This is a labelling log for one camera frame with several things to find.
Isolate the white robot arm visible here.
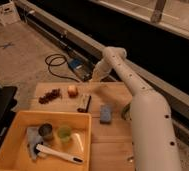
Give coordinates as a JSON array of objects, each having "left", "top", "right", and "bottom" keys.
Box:
[{"left": 91, "top": 46, "right": 182, "bottom": 171}]

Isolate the green plastic cup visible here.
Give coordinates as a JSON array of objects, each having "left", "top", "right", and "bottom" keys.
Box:
[{"left": 57, "top": 125, "right": 72, "bottom": 143}]

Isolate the brown wooden block brush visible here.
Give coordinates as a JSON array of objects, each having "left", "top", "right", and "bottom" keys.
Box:
[{"left": 77, "top": 94, "right": 91, "bottom": 113}]

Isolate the blue electronic device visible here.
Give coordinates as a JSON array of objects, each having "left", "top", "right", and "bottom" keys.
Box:
[{"left": 68, "top": 59, "right": 92, "bottom": 82}]

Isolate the red yellow apple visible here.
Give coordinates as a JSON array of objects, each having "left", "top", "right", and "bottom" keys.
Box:
[{"left": 67, "top": 85, "right": 78, "bottom": 98}]

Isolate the blue sponge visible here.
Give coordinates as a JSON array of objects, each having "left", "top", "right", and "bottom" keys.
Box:
[{"left": 100, "top": 105, "right": 112, "bottom": 124}]

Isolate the green chili pepper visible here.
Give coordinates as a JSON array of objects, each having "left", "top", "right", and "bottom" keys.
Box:
[{"left": 121, "top": 104, "right": 131, "bottom": 120}]

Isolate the dark grape bunch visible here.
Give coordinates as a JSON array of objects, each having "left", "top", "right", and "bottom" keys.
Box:
[{"left": 38, "top": 89, "right": 61, "bottom": 104}]

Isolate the grey cloth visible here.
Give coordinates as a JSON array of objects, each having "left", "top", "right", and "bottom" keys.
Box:
[{"left": 26, "top": 126, "right": 44, "bottom": 160}]

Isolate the yellow plastic bin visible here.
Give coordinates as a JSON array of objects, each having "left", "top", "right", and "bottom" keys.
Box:
[{"left": 0, "top": 111, "right": 91, "bottom": 171}]

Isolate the white cardboard box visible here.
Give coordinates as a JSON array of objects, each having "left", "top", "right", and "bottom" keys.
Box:
[{"left": 0, "top": 0, "right": 20, "bottom": 26}]

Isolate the black cable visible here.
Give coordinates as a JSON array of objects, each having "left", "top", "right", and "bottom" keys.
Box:
[{"left": 44, "top": 53, "right": 81, "bottom": 83}]

